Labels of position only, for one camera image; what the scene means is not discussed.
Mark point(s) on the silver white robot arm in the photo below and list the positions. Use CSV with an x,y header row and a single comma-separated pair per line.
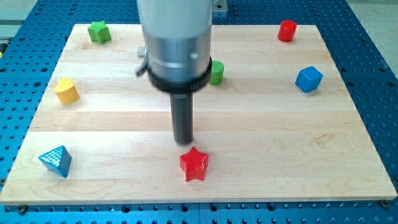
x,y
177,37

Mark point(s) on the blue cube block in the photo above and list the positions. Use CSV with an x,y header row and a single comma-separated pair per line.
x,y
308,79

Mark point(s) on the green star block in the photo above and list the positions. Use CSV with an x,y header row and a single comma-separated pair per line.
x,y
99,32

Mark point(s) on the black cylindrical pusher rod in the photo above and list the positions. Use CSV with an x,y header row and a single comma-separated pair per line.
x,y
182,117

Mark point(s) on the light wooden board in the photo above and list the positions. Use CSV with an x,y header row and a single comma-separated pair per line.
x,y
266,139

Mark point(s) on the red star block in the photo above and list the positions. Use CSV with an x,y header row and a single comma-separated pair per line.
x,y
194,164

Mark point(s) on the blue triangular prism block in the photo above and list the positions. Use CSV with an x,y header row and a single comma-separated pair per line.
x,y
57,160

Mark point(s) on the red cylinder block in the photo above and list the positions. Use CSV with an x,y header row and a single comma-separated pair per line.
x,y
287,31

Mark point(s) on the green cylinder block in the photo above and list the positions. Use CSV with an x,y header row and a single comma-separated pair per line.
x,y
216,73

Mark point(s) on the yellow heart block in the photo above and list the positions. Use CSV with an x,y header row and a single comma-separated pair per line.
x,y
66,91

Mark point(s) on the grey metal bracket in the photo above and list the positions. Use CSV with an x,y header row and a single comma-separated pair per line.
x,y
220,7

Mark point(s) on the blue perforated metal base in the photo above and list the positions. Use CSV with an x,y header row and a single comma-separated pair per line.
x,y
32,55

